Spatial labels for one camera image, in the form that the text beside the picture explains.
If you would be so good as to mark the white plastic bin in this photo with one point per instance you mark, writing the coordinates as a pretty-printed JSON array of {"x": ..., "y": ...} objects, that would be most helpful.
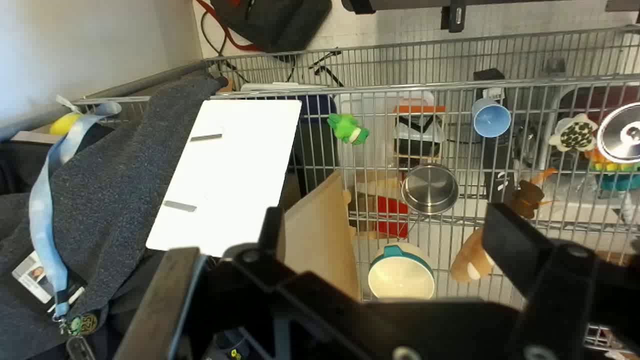
[{"x": 362, "y": 161}]

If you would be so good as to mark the teal dish with cream inside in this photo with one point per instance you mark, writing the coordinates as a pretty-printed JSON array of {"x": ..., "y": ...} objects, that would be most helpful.
[{"x": 401, "y": 276}]

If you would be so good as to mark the tan cardboard box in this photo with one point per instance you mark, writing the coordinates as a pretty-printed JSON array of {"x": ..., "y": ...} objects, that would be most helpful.
[{"x": 317, "y": 233}]

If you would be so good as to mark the white container with orange lid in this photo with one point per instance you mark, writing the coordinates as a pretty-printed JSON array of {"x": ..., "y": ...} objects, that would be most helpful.
[{"x": 418, "y": 130}]

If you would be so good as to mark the key bunch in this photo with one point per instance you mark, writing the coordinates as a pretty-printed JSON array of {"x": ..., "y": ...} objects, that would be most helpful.
[{"x": 78, "y": 330}]

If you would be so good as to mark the yellow round object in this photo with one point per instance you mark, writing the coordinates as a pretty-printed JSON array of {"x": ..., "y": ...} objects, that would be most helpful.
[{"x": 64, "y": 125}]

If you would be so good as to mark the dark blue bin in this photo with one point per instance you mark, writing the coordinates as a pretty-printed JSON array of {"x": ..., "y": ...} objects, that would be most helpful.
[{"x": 318, "y": 107}]

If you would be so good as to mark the white ID badge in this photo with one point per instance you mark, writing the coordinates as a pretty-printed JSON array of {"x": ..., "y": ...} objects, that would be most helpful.
[{"x": 32, "y": 274}]

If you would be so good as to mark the blue cup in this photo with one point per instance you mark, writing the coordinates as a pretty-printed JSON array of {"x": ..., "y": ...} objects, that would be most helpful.
[{"x": 491, "y": 121}]

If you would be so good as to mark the brown toy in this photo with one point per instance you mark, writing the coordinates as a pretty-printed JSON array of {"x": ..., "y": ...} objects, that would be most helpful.
[{"x": 527, "y": 195}]

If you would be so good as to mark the white flat board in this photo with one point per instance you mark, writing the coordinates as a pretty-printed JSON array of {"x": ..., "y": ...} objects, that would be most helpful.
[{"x": 226, "y": 172}]

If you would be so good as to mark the stainless steel bowl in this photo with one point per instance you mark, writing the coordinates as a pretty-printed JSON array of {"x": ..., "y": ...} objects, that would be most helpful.
[{"x": 431, "y": 189}]

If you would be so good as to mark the black bag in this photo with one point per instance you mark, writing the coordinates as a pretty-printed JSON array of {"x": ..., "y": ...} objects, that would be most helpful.
[{"x": 277, "y": 20}]

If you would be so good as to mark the grey fabric jacket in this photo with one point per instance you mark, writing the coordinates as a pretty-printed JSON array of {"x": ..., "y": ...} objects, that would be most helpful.
[{"x": 113, "y": 200}]

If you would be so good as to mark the white patterned pot holder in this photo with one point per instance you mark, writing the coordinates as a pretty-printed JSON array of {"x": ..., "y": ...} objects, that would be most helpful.
[{"x": 573, "y": 134}]

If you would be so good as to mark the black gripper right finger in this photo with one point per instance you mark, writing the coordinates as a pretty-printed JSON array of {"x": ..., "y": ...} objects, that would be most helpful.
[{"x": 516, "y": 242}]

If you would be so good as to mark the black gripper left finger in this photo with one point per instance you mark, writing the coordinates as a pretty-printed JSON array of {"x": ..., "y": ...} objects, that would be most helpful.
[{"x": 172, "y": 313}]

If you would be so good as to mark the silver metal lid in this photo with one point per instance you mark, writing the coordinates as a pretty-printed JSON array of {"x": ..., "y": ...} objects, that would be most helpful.
[{"x": 622, "y": 132}]

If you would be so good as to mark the rainbow coloured toy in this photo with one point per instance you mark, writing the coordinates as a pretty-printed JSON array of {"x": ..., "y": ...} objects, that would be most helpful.
[{"x": 617, "y": 175}]

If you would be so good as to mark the black overhead bar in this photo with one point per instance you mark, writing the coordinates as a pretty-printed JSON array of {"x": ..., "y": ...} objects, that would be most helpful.
[{"x": 492, "y": 5}]

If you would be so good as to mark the green plush toy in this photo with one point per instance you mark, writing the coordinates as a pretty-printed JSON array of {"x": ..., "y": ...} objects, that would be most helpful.
[{"x": 347, "y": 129}]

